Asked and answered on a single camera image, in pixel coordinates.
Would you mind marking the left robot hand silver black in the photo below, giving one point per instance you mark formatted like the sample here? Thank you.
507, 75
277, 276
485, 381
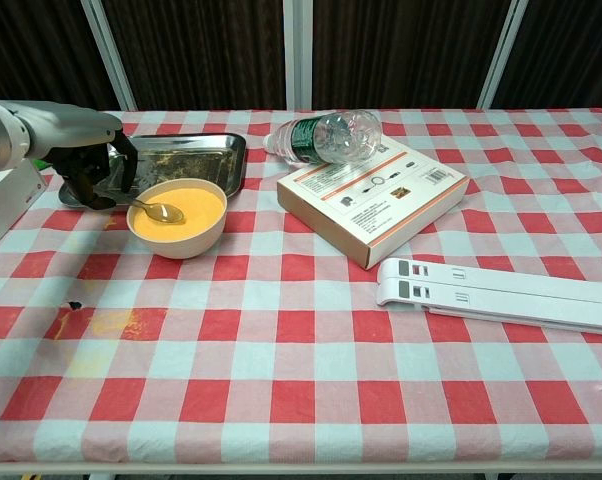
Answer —
66, 130

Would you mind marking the metal spoon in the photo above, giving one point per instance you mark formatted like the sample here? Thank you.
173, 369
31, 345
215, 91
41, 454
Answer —
167, 213

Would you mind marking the yellow round bowl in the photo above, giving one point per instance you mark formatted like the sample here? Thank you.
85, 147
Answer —
181, 235

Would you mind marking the green snack bag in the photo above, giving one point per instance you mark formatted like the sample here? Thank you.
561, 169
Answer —
42, 165

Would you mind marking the dark brown curtain panel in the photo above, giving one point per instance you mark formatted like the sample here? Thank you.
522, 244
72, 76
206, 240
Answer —
31, 50
196, 50
406, 50
571, 50

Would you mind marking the small white box pliers print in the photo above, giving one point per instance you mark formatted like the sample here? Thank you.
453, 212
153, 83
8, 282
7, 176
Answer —
1, 210

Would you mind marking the rectangular stainless steel tray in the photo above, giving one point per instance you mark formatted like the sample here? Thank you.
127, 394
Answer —
196, 160

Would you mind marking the clear plastic water bottle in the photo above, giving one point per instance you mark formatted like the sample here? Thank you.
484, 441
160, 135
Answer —
331, 137

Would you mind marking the white orange cardboard product box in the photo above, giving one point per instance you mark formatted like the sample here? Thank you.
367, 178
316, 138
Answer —
371, 205

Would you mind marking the red white checkered tablecloth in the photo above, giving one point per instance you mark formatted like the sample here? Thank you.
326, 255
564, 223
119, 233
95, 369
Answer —
301, 375

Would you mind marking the white folded laptop stand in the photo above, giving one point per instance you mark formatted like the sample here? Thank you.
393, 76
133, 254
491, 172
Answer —
506, 297

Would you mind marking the white partition frame post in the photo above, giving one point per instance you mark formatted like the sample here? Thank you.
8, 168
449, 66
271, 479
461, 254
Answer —
502, 50
108, 50
297, 50

